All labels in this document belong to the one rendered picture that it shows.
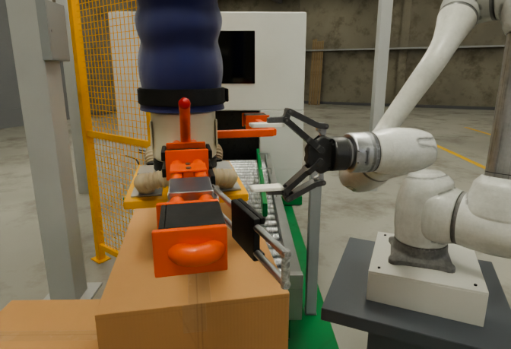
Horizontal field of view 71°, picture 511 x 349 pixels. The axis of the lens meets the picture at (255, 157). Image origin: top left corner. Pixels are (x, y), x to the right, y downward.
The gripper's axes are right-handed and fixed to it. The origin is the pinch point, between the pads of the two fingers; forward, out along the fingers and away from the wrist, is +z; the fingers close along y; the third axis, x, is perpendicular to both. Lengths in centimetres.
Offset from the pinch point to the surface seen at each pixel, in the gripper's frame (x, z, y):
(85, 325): 48, 51, 69
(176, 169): -11.6, 16.0, -1.3
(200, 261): -39.6, 13.8, 0.5
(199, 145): 4.7, 11.2, -2.0
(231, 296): -4.2, 6.1, 29.3
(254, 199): 165, -34, 71
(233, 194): 9.8, 3.4, 11.2
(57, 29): 149, 77, -40
